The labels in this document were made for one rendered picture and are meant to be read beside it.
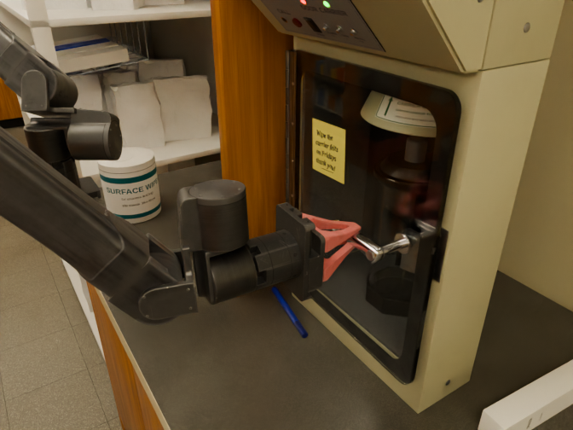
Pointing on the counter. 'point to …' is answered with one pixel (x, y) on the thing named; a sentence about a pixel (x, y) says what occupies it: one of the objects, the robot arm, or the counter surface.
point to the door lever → (373, 252)
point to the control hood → (421, 31)
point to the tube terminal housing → (468, 187)
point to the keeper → (440, 254)
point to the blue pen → (290, 312)
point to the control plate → (346, 17)
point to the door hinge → (286, 123)
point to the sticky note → (328, 149)
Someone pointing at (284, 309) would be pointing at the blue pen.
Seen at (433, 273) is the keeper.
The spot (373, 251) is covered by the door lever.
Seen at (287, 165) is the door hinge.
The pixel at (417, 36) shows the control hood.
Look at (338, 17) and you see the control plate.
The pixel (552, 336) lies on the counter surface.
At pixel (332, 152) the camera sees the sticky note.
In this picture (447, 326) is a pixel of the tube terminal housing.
